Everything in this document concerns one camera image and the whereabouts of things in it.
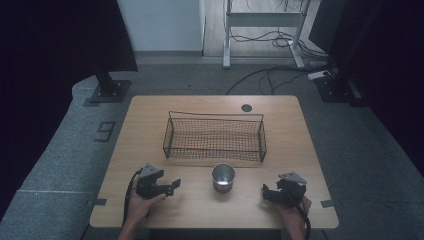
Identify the black stand with base plate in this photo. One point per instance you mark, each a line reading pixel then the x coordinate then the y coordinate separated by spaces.
pixel 336 88
pixel 110 88

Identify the round black table grommet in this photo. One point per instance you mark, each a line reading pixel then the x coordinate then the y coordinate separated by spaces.
pixel 246 107

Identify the white power strip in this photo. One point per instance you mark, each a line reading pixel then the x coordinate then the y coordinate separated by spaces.
pixel 318 74

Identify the dark curtain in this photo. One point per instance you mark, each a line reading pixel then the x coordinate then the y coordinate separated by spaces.
pixel 50 66
pixel 383 66

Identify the person's left hand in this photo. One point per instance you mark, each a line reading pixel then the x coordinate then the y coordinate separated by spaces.
pixel 138 208

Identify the dark tape strip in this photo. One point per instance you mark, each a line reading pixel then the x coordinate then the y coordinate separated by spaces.
pixel 327 203

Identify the metal cup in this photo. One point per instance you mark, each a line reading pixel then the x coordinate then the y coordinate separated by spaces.
pixel 223 178

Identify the person's right hand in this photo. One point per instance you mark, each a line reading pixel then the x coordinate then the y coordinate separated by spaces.
pixel 293 216

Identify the white metal desk frame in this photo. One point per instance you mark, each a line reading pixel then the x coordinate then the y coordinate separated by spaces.
pixel 263 19

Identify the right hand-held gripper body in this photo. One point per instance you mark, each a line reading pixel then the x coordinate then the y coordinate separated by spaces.
pixel 290 191

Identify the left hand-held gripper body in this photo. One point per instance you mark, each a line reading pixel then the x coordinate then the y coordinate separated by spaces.
pixel 148 186

